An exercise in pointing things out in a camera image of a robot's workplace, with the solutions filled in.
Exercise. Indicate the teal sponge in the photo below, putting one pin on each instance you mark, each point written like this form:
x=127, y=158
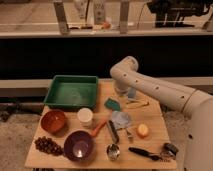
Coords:
x=112, y=104

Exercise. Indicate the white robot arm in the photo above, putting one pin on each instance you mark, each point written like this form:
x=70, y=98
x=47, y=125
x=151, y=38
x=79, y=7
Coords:
x=194, y=103

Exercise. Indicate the orange bowl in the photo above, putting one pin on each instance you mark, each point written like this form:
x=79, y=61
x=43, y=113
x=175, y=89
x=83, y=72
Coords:
x=53, y=121

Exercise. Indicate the purple bowl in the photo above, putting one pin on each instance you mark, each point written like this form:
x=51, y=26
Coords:
x=78, y=146

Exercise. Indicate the blue cup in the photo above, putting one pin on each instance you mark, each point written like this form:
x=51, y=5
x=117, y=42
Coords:
x=131, y=93

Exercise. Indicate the crumpled grey-blue cloth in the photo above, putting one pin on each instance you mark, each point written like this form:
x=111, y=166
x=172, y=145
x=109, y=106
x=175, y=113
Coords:
x=121, y=119

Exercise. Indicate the white cup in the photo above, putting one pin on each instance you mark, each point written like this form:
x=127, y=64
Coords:
x=85, y=116

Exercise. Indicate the green plastic tray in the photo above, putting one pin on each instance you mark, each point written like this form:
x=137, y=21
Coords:
x=72, y=92

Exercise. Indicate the yellow lemon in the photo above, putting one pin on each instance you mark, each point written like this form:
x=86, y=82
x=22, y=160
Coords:
x=143, y=130

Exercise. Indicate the metal ladle spoon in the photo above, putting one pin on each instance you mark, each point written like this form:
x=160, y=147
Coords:
x=113, y=150

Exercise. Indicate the brown grape bunch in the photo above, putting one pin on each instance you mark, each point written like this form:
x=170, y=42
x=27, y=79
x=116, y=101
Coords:
x=48, y=146

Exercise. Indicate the black machine in background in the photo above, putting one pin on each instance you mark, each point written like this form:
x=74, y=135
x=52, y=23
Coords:
x=171, y=13

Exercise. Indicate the black handled tool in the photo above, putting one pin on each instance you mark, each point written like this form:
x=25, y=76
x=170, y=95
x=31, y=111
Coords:
x=145, y=153

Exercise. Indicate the grey right post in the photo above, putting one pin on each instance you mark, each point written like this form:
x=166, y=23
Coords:
x=124, y=11

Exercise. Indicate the grey post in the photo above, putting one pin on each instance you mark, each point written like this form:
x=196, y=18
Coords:
x=124, y=11
x=61, y=16

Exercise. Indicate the dark metal ring object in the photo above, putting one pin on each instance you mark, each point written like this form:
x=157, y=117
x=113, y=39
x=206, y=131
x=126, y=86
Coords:
x=170, y=150

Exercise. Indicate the grey left post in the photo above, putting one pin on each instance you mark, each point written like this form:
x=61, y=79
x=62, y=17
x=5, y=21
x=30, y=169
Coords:
x=61, y=16

